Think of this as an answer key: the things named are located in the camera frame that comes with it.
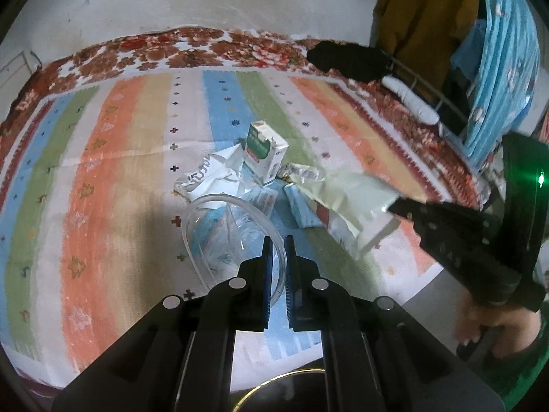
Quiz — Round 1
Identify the striped colourful mat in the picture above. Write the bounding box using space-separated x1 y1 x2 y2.
0 69 447 389

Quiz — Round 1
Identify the person's right forearm green sleeve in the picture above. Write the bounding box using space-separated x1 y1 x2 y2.
482 330 549 412

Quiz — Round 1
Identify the person's right hand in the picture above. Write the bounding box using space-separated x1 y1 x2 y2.
454 289 542 359

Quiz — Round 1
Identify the metal bed rail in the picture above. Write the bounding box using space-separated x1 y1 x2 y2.
386 55 470 127

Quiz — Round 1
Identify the brown floral blanket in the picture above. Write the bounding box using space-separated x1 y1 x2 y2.
0 26 487 209

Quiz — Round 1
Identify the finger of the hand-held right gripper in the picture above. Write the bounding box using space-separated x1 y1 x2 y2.
417 222 523 306
387 197 503 241

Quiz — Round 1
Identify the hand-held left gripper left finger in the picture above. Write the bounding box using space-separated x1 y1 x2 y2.
51 236 272 412

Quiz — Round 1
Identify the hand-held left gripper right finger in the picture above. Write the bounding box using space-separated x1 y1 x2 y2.
285 235 507 412

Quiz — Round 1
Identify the white printed plastic bag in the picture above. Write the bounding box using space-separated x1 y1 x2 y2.
173 145 243 203

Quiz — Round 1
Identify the pale green white wrapper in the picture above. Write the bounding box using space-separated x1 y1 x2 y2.
316 171 401 259

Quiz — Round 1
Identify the white wall panel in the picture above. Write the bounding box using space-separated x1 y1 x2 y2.
0 50 34 80

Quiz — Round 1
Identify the white packet orange print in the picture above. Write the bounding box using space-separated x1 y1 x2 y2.
239 185 280 219

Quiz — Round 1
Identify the white green milk carton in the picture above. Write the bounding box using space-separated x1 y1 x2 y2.
243 121 288 186

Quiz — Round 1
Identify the crumpled clear foil wrapper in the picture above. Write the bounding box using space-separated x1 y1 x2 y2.
277 162 332 184

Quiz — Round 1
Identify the light blue packet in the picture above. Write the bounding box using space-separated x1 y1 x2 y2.
285 182 323 229

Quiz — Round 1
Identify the blue printed hanging cloth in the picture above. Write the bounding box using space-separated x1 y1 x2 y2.
449 0 542 168

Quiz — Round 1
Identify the white rolled cloth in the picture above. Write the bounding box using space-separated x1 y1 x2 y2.
383 76 441 126

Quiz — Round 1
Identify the clear plastic container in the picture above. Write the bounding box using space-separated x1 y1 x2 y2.
182 194 289 307

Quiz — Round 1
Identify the black bin gold rim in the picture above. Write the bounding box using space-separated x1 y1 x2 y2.
229 367 332 412

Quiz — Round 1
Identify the mustard yellow garment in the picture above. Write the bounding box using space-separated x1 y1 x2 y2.
372 0 480 100

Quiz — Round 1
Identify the black cloth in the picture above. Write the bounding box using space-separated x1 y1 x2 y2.
306 40 394 83

